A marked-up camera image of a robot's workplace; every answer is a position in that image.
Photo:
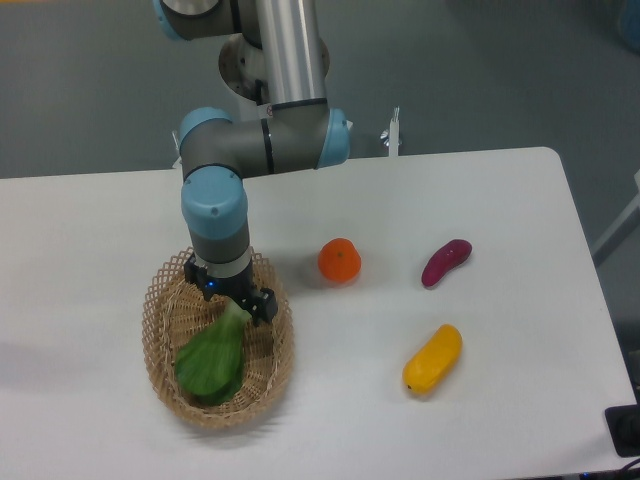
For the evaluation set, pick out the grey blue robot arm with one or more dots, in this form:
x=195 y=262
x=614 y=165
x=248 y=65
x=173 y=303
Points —
x=301 y=133

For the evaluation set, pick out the purple sweet potato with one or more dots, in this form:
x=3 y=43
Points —
x=447 y=258

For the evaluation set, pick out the green bok choy vegetable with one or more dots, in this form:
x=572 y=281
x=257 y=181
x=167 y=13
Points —
x=210 y=366

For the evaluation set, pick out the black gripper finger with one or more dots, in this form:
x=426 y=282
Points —
x=261 y=304
x=198 y=276

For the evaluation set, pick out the black device at table edge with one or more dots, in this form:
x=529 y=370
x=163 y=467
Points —
x=623 y=425

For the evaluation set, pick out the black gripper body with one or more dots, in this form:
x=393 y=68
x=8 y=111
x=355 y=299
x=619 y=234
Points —
x=238 y=286

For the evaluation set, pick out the yellow mango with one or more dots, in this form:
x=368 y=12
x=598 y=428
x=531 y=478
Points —
x=431 y=364

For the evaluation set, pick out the woven wicker basket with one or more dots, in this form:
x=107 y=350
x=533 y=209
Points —
x=174 y=311

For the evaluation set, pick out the orange tangerine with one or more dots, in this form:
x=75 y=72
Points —
x=339 y=261

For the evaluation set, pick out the white table leg right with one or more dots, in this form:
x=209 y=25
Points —
x=626 y=222

